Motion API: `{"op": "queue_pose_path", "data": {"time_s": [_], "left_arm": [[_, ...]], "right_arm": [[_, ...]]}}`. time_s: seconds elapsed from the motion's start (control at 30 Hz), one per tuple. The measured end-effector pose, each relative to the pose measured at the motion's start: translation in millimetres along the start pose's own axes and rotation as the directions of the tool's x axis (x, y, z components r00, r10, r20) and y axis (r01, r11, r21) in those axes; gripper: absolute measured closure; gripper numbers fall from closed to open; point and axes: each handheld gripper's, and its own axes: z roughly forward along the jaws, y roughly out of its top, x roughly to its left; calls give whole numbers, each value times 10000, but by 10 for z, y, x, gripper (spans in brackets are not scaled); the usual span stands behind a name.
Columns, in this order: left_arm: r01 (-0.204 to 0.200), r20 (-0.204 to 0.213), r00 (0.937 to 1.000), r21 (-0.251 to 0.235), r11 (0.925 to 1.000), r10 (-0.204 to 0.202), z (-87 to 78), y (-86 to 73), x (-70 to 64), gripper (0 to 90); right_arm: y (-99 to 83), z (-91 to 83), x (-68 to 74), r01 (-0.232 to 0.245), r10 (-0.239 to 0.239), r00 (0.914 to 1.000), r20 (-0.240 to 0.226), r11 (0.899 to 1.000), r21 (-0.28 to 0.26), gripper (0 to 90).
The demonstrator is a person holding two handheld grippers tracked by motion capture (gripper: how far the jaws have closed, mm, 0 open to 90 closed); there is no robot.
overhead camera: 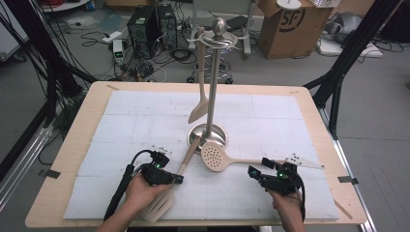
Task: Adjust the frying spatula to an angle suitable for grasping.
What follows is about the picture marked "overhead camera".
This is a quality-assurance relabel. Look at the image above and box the rolling stool base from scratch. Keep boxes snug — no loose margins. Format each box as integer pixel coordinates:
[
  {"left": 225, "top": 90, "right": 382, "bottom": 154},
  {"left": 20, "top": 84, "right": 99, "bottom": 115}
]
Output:
[{"left": 186, "top": 52, "right": 234, "bottom": 85}]

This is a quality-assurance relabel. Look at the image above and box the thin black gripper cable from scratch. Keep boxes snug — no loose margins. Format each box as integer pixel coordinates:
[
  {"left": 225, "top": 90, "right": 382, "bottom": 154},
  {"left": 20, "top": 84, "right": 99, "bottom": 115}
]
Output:
[{"left": 291, "top": 170, "right": 308, "bottom": 223}]

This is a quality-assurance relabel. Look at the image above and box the beige slotted turner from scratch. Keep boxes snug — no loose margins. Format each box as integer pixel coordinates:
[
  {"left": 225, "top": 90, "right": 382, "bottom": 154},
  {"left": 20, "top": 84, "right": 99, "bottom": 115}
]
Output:
[{"left": 138, "top": 136, "right": 202, "bottom": 224}]

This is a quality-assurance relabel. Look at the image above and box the black frame strut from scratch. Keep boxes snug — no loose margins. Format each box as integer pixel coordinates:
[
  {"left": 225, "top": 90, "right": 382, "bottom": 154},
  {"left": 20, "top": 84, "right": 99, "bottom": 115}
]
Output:
[
  {"left": 0, "top": 0, "right": 99, "bottom": 130},
  {"left": 304, "top": 0, "right": 402, "bottom": 140}
]

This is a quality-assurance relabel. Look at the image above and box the person's right hand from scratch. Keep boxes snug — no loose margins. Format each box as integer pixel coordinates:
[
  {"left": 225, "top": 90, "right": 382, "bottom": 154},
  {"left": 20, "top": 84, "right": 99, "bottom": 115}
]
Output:
[{"left": 268, "top": 189, "right": 305, "bottom": 224}]

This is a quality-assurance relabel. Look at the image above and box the white power strip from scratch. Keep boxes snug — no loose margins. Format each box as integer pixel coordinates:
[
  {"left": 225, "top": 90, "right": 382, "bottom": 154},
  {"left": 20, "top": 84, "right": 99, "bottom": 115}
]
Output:
[{"left": 102, "top": 30, "right": 124, "bottom": 44}]

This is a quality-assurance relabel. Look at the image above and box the beige solid spatula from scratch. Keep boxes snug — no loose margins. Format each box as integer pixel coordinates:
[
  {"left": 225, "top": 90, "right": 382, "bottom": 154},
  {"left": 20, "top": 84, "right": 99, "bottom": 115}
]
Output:
[{"left": 188, "top": 27, "right": 210, "bottom": 125}]

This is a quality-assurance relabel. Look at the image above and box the grey bag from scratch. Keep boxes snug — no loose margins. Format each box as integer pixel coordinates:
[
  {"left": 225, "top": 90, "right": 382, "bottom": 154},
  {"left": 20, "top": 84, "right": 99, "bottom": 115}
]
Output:
[{"left": 323, "top": 12, "right": 366, "bottom": 45}]

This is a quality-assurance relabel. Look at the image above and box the white foam mat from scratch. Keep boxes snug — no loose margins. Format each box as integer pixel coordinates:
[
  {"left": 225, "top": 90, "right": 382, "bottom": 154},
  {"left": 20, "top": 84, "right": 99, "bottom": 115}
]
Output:
[{"left": 62, "top": 90, "right": 341, "bottom": 220}]

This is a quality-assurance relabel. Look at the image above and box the thick black sleeved cable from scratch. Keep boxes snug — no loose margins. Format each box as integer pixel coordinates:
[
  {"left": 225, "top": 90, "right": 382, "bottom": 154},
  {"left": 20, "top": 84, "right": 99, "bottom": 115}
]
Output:
[{"left": 102, "top": 149, "right": 154, "bottom": 222}]

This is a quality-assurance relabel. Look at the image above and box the black computer tower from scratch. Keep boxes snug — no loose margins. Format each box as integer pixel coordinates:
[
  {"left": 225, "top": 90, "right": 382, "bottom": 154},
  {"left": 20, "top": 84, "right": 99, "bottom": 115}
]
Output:
[{"left": 126, "top": 4, "right": 179, "bottom": 61}]

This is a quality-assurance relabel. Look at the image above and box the grey tape piece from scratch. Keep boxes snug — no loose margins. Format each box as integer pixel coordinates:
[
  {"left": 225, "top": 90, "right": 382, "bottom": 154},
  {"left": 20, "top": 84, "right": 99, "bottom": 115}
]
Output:
[
  {"left": 44, "top": 168, "right": 62, "bottom": 180},
  {"left": 337, "top": 175, "right": 360, "bottom": 186}
]

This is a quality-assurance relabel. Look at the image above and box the beige skimmer spoon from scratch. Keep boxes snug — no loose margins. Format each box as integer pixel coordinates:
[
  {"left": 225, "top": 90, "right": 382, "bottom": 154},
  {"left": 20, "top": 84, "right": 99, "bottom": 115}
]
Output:
[{"left": 200, "top": 140, "right": 287, "bottom": 173}]

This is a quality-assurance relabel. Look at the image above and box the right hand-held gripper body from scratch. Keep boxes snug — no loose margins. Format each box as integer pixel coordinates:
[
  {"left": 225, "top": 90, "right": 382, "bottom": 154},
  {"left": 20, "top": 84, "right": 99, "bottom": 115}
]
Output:
[{"left": 257, "top": 153, "right": 325, "bottom": 197}]

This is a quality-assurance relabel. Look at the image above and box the small white device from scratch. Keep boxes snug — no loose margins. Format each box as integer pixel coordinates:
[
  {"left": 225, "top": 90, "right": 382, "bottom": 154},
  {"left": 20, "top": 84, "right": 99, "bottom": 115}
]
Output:
[{"left": 111, "top": 39, "right": 126, "bottom": 65}]

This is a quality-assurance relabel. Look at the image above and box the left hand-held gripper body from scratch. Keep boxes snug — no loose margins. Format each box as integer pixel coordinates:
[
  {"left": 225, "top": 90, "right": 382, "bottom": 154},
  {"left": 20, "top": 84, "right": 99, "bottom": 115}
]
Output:
[{"left": 139, "top": 146, "right": 177, "bottom": 188}]

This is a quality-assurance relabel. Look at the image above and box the person's left hand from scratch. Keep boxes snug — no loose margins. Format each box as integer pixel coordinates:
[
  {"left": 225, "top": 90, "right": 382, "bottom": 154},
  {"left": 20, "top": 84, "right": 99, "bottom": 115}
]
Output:
[{"left": 124, "top": 173, "right": 172, "bottom": 216}]

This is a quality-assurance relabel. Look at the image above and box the aluminium rail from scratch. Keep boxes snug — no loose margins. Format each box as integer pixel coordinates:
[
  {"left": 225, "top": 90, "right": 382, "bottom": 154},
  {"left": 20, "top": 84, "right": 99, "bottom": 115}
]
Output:
[
  {"left": 0, "top": 125, "right": 55, "bottom": 212},
  {"left": 318, "top": 107, "right": 377, "bottom": 232}
]

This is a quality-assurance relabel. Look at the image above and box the large printed cardboard box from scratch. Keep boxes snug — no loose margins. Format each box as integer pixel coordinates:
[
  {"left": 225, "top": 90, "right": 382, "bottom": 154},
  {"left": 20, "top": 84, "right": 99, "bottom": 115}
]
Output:
[{"left": 257, "top": 0, "right": 334, "bottom": 61}]

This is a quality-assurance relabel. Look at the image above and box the metal utensil rack stand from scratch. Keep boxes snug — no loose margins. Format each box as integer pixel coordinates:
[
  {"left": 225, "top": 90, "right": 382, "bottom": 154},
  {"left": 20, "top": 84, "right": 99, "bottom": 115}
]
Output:
[{"left": 186, "top": 16, "right": 249, "bottom": 155}]

